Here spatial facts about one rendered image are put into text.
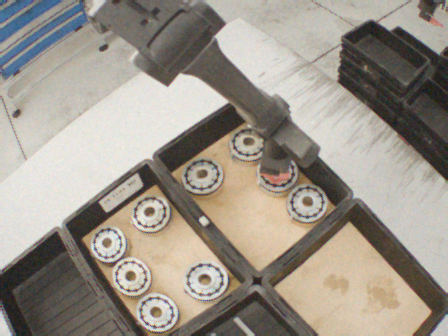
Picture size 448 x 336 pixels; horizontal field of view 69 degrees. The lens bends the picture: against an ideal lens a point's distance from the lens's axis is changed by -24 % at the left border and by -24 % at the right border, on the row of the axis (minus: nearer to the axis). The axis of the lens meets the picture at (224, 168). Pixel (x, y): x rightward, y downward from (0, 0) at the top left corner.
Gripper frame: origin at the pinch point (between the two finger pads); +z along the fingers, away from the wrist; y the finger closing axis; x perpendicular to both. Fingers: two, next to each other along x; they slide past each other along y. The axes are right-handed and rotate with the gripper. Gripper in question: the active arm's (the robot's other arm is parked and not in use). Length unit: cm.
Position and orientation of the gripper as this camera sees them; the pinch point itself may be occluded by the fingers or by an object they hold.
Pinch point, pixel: (277, 170)
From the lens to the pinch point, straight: 100.6
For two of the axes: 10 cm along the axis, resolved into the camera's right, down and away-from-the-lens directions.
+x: -9.6, -1.7, 2.1
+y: 2.5, -8.4, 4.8
